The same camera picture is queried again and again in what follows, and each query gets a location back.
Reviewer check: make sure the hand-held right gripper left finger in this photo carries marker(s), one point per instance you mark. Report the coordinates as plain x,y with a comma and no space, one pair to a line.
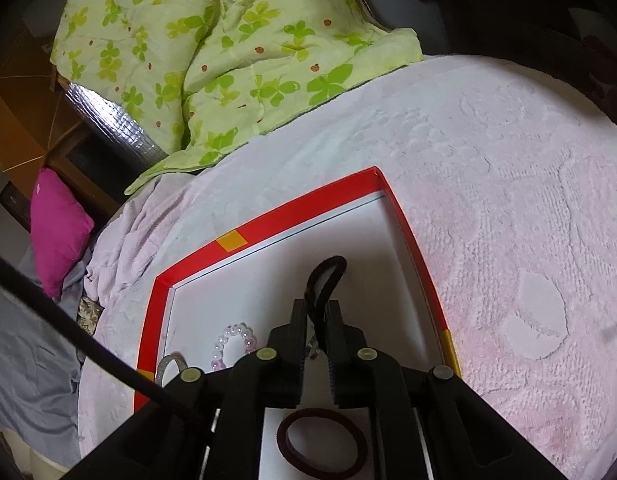
297,360

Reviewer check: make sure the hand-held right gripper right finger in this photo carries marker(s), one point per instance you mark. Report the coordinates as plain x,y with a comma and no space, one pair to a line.
338,360

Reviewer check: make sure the silver bangle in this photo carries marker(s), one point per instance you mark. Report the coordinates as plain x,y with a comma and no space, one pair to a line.
163,364

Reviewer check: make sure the red shallow tray box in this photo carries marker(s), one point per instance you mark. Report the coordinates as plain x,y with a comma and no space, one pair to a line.
288,215

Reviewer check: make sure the floral patterned cloth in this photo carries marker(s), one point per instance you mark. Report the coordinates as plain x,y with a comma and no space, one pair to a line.
88,312

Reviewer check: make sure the pale pink embossed blanket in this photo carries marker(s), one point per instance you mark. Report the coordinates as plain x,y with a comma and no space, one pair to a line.
513,185

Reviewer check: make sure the grey bed sheet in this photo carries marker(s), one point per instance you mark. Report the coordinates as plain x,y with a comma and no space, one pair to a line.
28,360

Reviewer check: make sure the magenta pillow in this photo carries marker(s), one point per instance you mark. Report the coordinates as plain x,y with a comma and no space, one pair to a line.
58,230

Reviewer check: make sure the silver foil insulation mat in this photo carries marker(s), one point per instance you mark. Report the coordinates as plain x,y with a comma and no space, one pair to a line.
118,125

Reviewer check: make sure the wooden side table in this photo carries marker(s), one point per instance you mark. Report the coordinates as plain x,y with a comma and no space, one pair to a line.
68,160

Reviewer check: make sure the green clover print quilt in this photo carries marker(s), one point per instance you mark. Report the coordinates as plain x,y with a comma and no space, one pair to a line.
188,35

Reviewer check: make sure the orange cardboard box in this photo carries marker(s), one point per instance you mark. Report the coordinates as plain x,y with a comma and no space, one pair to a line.
18,110

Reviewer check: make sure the dark wooden furniture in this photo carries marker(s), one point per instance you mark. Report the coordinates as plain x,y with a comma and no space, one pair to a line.
513,10

